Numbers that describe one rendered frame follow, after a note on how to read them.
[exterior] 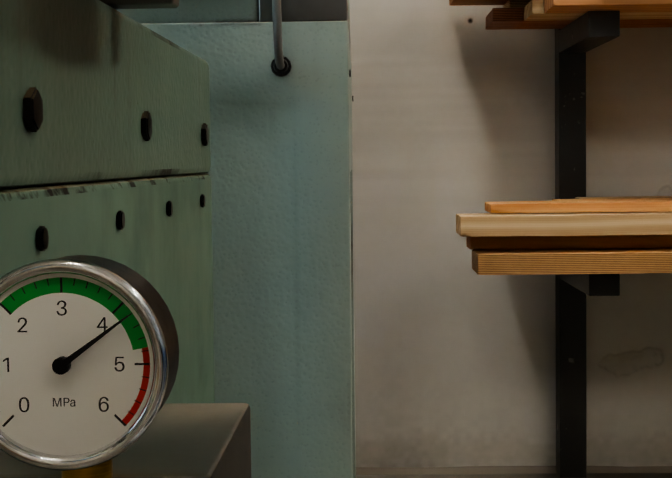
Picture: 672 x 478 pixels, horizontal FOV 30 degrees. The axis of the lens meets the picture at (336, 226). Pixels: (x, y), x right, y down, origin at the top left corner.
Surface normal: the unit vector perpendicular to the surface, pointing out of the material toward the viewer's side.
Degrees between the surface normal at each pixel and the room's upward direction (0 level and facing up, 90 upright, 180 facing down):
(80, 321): 90
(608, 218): 90
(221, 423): 0
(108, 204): 90
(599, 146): 90
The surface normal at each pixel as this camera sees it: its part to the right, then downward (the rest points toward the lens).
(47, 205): 1.00, -0.01
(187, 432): -0.01, -1.00
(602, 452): -0.02, 0.05
